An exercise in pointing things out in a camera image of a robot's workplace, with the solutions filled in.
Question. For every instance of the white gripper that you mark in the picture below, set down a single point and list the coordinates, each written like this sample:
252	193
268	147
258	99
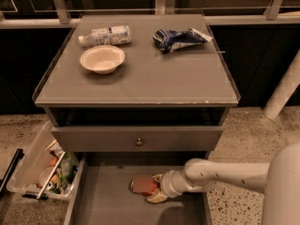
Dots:
168	182

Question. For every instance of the red coke can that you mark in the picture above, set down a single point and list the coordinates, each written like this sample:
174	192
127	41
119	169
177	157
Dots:
143	184

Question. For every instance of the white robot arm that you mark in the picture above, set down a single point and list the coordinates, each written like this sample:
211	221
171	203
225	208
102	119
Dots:
278	181

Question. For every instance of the grey top drawer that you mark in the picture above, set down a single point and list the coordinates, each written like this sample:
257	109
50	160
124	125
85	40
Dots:
137	139

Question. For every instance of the open grey middle drawer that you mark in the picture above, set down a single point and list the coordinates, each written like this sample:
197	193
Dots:
101	196

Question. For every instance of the grey drawer cabinet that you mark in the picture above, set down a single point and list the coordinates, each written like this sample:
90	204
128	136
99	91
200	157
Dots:
191	87

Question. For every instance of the clear plastic storage bin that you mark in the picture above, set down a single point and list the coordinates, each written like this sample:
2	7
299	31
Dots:
37	164

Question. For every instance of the blue chip bag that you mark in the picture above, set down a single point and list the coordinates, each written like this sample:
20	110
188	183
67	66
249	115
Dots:
170	40

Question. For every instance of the white plastic bottle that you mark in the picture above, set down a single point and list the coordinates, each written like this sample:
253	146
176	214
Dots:
114	35

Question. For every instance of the black bin lid handle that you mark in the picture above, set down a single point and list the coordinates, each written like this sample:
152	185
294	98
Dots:
10	170

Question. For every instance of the white cylindrical robot post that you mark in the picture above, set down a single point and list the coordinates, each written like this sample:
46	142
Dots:
284	90

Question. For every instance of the metal window frame railing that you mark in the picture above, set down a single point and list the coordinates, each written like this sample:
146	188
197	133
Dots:
66	13

